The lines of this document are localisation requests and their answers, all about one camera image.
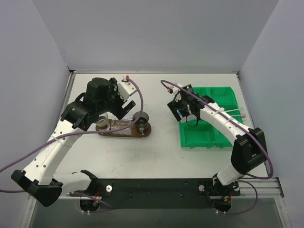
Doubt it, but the clear acrylic organizer box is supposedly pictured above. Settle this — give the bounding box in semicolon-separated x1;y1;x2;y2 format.
109;114;133;136

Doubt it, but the black cylindrical cup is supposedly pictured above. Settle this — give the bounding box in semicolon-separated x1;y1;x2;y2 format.
133;112;149;133

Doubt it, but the clear plastic cup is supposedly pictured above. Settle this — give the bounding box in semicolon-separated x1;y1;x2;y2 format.
95;115;111;131

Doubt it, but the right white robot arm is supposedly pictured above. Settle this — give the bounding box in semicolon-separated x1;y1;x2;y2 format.
167;84;268;187

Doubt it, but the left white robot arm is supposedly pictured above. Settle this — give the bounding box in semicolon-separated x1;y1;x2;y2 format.
11;76;139;207

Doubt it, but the blue white toothpaste tube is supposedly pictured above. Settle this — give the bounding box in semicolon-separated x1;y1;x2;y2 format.
177;109;184;118

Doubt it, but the brown oval wooden tray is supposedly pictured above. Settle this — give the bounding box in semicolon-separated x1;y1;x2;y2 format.
95;119;152;138

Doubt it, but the pink toothbrush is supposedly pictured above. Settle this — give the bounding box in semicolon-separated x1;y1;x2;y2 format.
231;114;247;118

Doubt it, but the green plastic divided bin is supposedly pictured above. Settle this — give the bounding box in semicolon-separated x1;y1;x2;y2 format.
179;87;243;149

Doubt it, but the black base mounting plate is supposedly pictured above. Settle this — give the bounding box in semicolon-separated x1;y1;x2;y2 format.
71;178;240;210

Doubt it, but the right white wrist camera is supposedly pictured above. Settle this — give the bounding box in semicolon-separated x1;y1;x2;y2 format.
166;85;181;102

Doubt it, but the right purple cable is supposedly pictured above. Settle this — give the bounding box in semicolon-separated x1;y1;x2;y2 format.
161;79;274;216

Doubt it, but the purple cable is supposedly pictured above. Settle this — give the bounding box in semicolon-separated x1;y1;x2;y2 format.
161;79;274;216
0;76;143;213

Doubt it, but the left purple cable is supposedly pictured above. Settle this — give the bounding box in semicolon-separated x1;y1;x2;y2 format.
0;76;143;213

